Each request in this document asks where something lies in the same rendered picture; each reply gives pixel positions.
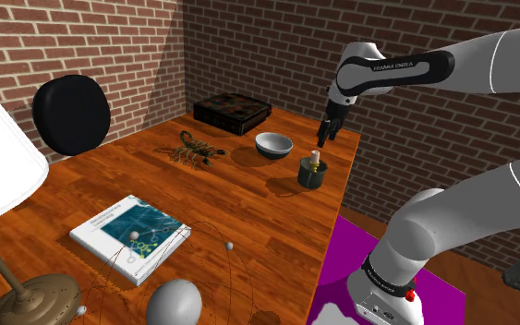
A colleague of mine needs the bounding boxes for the white book with blue cover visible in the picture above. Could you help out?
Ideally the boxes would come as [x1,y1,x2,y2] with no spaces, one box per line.
[68,194,193,287]

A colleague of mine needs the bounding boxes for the dark patterned flat box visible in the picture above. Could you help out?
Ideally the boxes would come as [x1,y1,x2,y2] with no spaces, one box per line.
[192,92,273,137]

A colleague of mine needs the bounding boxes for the dark scorpion figure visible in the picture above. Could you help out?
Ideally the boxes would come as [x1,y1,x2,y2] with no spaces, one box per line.
[152,130,230,170]

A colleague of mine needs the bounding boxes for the wooden table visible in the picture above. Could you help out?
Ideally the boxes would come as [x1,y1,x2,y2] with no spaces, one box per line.
[0,106,362,325]

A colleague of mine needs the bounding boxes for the black rounded chair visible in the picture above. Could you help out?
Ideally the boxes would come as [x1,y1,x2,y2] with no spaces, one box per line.
[31,74,113,157]

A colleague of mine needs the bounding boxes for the dark candle holder with candle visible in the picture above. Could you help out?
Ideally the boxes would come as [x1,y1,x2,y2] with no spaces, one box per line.
[296,150,330,190]

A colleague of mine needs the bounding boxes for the white bowl with dark outside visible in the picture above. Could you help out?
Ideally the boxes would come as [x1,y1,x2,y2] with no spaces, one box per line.
[254,132,295,162]

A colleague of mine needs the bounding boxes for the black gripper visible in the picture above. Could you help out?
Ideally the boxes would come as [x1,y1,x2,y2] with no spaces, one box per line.
[316,100,355,149]

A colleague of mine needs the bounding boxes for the wire orbit model grey balls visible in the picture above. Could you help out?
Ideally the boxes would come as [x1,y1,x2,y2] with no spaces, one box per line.
[74,220,261,325]

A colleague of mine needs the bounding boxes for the magenta robot stand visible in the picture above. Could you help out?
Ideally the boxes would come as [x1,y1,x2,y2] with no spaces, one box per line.
[306,214,466,325]

